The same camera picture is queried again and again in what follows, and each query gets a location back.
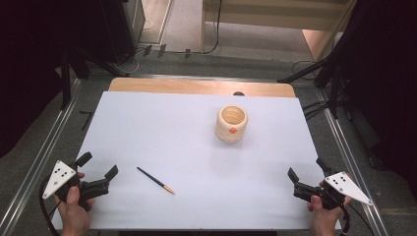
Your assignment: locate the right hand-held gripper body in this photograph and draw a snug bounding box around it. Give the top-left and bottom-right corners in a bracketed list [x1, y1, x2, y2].
[293, 171, 374, 211]

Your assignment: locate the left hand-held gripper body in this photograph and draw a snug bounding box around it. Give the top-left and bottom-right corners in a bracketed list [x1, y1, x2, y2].
[41, 160, 111, 211]

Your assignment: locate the dark thin paintbrush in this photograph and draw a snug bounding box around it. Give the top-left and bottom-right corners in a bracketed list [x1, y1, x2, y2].
[136, 166, 176, 196]

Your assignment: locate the cream cup with red dot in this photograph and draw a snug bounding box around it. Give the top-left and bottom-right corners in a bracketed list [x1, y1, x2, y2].
[214, 104, 250, 144]

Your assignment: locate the person's right hand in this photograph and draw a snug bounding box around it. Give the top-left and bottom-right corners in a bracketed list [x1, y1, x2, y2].
[306, 181, 353, 236]

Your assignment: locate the person's left hand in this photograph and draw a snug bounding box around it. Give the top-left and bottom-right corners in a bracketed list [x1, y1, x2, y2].
[53, 172, 96, 236]

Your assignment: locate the black tape strip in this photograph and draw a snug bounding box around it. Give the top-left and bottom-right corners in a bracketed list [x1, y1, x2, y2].
[79, 110, 95, 132]

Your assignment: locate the white table mat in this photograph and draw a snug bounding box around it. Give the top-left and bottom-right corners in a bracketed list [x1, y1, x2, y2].
[51, 90, 342, 231]

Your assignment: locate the black tripod stand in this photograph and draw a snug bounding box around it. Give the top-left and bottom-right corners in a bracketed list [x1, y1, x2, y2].
[276, 53, 349, 120]

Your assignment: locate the black metal stand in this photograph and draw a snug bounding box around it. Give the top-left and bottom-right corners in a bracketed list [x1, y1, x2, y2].
[59, 48, 73, 111]

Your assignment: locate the wooden table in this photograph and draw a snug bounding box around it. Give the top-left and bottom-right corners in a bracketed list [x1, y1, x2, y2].
[107, 77, 297, 98]

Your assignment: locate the dark cabinet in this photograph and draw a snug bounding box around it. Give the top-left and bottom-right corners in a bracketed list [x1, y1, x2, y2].
[97, 0, 147, 65]

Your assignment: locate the light wooden furniture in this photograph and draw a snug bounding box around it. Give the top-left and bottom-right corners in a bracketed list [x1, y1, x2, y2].
[200, 0, 358, 63]

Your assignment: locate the metal floor rail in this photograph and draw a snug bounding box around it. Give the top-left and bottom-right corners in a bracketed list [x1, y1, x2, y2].
[0, 78, 83, 236]
[315, 88, 391, 236]

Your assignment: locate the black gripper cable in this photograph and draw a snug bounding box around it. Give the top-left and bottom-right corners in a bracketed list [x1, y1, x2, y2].
[38, 176, 63, 236]
[338, 202, 377, 236]

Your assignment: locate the black floor cables bundle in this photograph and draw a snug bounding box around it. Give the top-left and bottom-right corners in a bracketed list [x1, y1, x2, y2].
[300, 98, 332, 121]

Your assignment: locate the white floor cable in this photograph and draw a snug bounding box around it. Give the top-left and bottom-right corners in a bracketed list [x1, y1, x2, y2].
[113, 48, 143, 76]

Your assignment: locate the black floor cable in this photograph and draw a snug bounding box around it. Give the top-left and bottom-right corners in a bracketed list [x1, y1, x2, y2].
[163, 0, 224, 56]

